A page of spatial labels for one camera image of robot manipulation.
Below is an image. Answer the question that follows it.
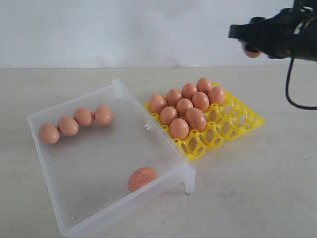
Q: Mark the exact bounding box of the brown egg second row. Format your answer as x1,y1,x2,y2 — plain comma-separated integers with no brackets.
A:
57,116,79,136

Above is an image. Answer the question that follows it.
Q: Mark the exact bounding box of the brown egg third row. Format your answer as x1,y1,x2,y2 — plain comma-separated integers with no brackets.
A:
185,108,207,131

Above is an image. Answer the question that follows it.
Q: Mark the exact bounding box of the brown egg top back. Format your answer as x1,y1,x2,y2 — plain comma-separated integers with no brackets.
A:
73,108,95,126

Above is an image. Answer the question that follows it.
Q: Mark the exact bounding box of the brown egg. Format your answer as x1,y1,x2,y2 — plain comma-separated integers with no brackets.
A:
94,105,113,125
191,92,210,112
182,83,198,100
159,107,178,125
38,123,60,145
73,108,95,126
166,88,182,106
175,98,193,117
196,77,213,95
169,118,189,140
149,94,167,114
208,86,225,106
244,50,261,59

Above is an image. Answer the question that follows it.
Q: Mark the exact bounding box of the brown egg lone right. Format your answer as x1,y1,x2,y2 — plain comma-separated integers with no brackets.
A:
127,167,157,192

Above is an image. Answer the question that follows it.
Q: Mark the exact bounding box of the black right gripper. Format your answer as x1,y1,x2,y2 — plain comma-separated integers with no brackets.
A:
228,0,310,60

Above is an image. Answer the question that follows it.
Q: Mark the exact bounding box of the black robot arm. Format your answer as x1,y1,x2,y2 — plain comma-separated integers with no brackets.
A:
228,0,317,61

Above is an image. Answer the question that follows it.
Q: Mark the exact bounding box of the yellow plastic egg tray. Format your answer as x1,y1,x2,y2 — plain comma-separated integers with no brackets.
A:
144,91,265,160

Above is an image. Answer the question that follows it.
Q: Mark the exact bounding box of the clear plastic box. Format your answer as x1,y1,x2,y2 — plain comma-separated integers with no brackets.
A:
28,79,196,238

